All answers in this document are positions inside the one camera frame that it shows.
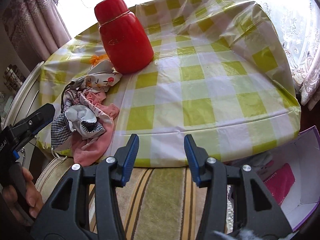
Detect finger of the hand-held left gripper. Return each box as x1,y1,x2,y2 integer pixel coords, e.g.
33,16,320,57
5,104,56,150

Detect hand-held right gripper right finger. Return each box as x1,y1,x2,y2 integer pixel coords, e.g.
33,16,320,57
184,134,293,240

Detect pink white floral cloth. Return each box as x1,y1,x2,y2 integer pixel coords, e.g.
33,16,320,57
61,79,110,123

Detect black white houndstooth cloth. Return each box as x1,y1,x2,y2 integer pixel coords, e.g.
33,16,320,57
51,105,107,159

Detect pink garment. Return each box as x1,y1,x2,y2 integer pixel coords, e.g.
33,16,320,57
74,91,120,167

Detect white orange-print cloth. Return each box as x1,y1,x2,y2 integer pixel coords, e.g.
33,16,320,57
85,60,123,93

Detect person's left hand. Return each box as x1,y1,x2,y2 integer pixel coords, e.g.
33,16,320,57
0,167,44,220

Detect magenta towel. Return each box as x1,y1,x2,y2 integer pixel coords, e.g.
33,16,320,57
264,162,295,204

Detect pink patterned curtain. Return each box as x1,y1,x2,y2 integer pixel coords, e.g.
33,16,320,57
0,0,75,63
300,52,320,110

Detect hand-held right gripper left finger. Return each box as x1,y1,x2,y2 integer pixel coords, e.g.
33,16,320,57
30,134,140,240

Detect striped sofa cover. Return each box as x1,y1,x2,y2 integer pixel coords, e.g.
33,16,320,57
35,156,234,240

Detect white plush toy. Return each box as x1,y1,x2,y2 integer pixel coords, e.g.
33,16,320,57
246,151,274,173

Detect red plastic bottle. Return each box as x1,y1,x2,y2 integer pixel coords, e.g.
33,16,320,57
94,0,155,75

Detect shelf with jars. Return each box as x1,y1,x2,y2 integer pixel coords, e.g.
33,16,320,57
4,64,25,92

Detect purple cardboard box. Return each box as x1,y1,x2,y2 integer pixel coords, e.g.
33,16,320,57
226,126,320,233

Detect white curved furniture frame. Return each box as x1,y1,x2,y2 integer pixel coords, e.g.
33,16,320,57
1,61,45,130

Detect green checked plastic tablecloth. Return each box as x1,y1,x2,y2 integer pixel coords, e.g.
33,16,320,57
37,0,302,168

